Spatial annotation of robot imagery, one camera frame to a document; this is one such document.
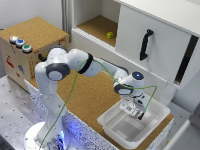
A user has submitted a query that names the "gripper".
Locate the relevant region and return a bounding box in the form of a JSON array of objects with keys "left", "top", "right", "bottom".
[{"left": 119, "top": 94, "right": 147, "bottom": 118}]

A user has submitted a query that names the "yellow block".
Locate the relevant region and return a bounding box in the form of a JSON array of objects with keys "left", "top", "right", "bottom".
[{"left": 106, "top": 31, "right": 114, "bottom": 39}]

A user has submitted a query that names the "white plastic box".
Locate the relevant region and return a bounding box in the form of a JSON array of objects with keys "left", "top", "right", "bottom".
[{"left": 96, "top": 98, "right": 171, "bottom": 150}]

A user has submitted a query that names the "white sliding door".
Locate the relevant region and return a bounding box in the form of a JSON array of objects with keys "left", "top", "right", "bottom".
[{"left": 114, "top": 3, "right": 200, "bottom": 84}]

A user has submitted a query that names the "white cabinet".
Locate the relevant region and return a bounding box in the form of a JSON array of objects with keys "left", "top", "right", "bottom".
[{"left": 70, "top": 0, "right": 200, "bottom": 107}]

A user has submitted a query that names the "green button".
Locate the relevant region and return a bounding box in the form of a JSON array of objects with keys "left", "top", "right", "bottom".
[{"left": 21, "top": 43, "right": 34, "bottom": 54}]

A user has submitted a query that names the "wooden drawer box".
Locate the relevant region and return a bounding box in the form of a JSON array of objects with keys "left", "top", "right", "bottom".
[{"left": 0, "top": 16, "right": 71, "bottom": 92}]

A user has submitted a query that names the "blue button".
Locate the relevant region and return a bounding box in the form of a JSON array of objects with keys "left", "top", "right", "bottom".
[{"left": 15, "top": 38, "right": 27, "bottom": 49}]

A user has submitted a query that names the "red button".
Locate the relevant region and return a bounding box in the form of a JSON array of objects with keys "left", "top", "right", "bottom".
[{"left": 9, "top": 35, "right": 19, "bottom": 45}]

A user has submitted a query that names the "green cable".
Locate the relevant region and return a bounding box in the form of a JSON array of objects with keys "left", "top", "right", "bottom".
[{"left": 38, "top": 58, "right": 158, "bottom": 150}]

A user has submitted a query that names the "black door handle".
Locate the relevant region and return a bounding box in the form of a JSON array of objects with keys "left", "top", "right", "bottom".
[{"left": 139, "top": 28, "right": 155, "bottom": 62}]

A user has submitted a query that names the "black drawer handle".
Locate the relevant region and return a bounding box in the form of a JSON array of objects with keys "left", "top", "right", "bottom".
[{"left": 38, "top": 53, "right": 48, "bottom": 63}]

